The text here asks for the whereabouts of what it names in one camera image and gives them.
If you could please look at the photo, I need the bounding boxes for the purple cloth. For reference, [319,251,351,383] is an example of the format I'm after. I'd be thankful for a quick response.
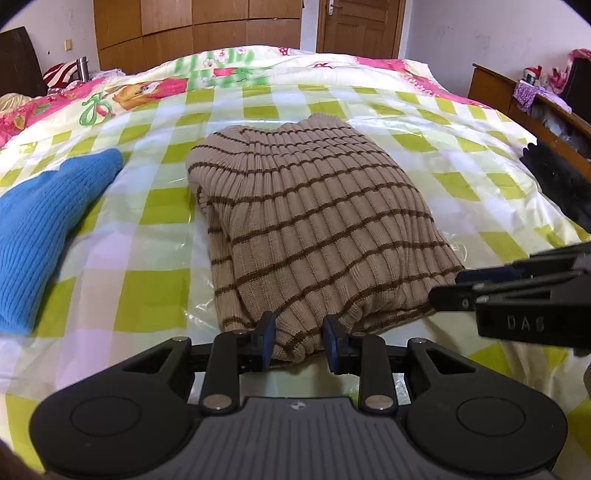
[513,80,553,112]

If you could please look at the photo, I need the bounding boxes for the pink plush cloth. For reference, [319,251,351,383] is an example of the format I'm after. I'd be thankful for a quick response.
[547,48,591,94]

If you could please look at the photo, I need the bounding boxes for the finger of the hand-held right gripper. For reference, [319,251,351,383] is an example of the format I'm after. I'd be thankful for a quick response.
[455,244,591,285]
[428,270,591,312]

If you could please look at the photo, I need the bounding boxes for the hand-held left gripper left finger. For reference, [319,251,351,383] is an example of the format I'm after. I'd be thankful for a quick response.
[121,311,277,415]

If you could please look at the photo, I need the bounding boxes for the black cloth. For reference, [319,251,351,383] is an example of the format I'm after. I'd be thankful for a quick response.
[519,141,591,243]

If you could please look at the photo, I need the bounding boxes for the red white striped pillow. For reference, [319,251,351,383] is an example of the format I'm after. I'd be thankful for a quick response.
[42,56,88,89]

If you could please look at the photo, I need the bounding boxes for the dark wooden headboard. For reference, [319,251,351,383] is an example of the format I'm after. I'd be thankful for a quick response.
[0,26,49,97]

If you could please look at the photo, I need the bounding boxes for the wooden wardrobe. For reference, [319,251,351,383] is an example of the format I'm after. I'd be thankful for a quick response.
[92,0,304,75]

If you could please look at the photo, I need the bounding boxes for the checkered printed bed quilt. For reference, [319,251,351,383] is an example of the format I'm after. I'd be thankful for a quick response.
[0,45,591,480]

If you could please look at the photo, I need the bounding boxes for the brown striped knitted sweater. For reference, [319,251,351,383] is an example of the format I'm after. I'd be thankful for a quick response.
[185,113,466,363]

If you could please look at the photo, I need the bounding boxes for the beige pillow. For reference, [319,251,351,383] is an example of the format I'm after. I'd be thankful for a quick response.
[0,92,34,114]

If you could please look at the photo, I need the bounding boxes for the wooden side cabinet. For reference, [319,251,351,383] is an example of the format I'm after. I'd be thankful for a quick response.
[468,63,591,176]

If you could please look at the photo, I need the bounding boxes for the black screen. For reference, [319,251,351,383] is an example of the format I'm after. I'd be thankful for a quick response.
[564,58,591,114]

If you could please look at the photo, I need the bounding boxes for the blue knitted sweater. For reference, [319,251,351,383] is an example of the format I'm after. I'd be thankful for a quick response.
[0,148,124,336]

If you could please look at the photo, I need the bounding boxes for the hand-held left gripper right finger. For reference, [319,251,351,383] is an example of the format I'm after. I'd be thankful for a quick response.
[322,315,476,415]

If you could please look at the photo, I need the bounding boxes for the wooden door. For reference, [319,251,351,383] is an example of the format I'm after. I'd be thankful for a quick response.
[316,0,406,61]

